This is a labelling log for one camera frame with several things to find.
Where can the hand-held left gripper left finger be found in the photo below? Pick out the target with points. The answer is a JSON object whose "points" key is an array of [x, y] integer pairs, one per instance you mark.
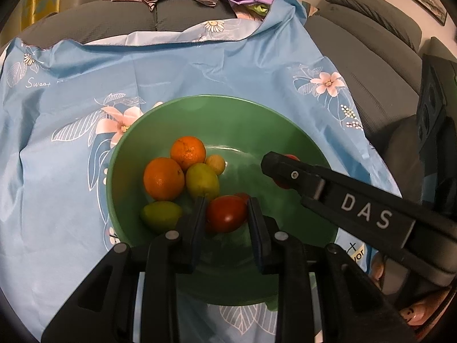
{"points": [[198, 223]]}

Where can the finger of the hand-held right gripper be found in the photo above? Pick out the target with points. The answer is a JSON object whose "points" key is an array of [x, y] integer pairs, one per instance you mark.
{"points": [[285, 171]]}

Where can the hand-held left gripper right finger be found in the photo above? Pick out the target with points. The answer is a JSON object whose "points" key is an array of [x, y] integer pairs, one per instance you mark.
{"points": [[257, 232]]}

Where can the red cherry tomato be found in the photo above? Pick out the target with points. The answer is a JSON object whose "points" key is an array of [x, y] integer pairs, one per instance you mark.
{"points": [[282, 183], [226, 214]]}

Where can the green tomato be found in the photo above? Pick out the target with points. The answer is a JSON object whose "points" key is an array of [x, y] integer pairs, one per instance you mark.
{"points": [[160, 215]]}

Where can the yellow-green tomato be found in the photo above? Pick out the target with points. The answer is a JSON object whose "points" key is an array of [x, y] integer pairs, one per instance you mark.
{"points": [[202, 182]]}

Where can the green bowl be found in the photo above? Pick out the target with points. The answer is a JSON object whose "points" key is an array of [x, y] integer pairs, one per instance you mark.
{"points": [[250, 132]]}

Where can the small yellow tomato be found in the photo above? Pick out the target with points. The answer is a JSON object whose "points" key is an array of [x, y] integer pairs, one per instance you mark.
{"points": [[216, 163]]}

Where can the person's right hand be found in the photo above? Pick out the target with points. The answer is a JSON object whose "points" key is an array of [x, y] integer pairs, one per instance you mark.
{"points": [[421, 311]]}

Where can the orange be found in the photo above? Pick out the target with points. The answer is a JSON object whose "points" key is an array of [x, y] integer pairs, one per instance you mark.
{"points": [[188, 152], [164, 178]]}

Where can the blue floral cloth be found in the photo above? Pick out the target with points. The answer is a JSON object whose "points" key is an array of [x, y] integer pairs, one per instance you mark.
{"points": [[214, 68]]}

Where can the grey sofa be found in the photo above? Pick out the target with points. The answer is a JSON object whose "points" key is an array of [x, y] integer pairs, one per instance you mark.
{"points": [[375, 43]]}

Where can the yellow-green cloth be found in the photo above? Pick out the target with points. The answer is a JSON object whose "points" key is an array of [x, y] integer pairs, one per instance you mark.
{"points": [[259, 8]]}

